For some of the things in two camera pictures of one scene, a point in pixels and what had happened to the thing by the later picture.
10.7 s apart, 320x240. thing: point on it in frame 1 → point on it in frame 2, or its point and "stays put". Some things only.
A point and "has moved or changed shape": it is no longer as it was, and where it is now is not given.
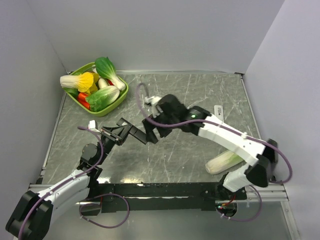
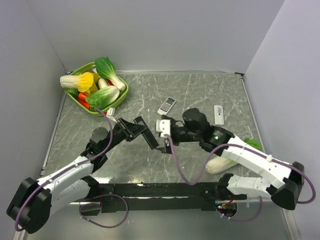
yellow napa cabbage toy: [85, 82] stays put
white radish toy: [102, 83] stays put
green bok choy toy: [105, 69] stays put
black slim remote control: [134, 131] has moved or changed shape
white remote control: [218, 112] stays put
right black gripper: [149, 127] → [166, 149]
